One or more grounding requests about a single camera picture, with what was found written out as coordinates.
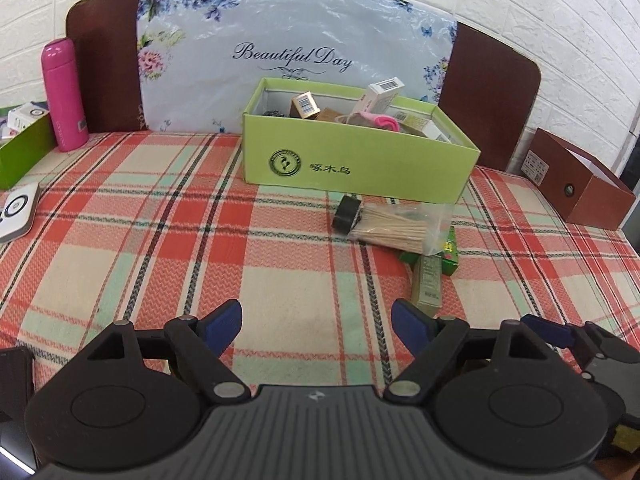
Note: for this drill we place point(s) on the plaid bed sheet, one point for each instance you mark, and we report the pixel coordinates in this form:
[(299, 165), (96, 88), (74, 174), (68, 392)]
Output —
[(150, 260)]

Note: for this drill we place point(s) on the white barcode box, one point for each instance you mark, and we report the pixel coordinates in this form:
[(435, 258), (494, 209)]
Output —
[(380, 92)]

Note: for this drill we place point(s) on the bag of toothpicks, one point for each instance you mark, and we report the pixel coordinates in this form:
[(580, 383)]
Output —
[(390, 231)]

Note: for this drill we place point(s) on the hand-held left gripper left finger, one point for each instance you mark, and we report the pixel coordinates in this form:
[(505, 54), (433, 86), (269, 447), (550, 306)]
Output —
[(222, 325)]

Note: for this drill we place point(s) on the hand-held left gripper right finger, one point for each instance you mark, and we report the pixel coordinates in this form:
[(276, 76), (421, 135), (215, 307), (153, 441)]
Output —
[(412, 322)]

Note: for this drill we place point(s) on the brown wooden headboard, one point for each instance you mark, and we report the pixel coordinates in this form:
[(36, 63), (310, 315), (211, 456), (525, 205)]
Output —
[(100, 60)]

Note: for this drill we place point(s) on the brown open box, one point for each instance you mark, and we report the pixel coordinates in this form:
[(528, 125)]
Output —
[(555, 180)]

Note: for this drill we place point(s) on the floral board with text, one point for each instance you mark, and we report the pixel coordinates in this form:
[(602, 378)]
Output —
[(300, 25)]

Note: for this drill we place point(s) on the white box round print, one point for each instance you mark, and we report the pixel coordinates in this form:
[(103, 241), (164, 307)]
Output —
[(27, 116)]

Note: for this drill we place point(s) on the pink bottle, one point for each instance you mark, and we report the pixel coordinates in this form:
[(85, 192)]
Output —
[(62, 95)]

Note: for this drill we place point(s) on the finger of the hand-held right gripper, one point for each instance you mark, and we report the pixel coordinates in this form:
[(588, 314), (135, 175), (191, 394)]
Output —
[(547, 329)]

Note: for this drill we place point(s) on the pink soft item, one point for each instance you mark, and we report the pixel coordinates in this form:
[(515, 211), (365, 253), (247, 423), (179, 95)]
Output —
[(387, 121)]

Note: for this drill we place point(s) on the lime green box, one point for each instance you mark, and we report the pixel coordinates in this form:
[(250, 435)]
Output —
[(350, 165)]

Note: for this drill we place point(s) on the bright green box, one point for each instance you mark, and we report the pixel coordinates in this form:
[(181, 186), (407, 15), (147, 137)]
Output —
[(450, 256)]

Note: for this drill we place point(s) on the brown small box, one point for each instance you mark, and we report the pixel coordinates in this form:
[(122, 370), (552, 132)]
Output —
[(330, 116)]

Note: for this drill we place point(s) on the green bin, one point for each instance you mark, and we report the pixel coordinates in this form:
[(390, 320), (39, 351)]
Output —
[(25, 156)]

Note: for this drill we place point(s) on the gold barcode box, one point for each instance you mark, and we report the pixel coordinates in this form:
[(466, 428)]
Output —
[(305, 106)]

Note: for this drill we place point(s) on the olive green box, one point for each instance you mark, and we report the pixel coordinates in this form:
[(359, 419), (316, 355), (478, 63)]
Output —
[(427, 285)]

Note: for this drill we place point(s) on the white round-button device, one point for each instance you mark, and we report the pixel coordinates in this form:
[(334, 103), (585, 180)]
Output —
[(22, 215)]

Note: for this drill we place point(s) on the small white box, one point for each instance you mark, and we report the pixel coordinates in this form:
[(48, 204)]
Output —
[(435, 131)]

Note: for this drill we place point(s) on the black roll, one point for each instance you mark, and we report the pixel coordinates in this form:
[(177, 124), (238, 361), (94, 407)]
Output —
[(345, 215)]

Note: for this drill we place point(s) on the small olive box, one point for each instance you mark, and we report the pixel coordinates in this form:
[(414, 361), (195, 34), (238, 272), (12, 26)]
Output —
[(412, 125)]

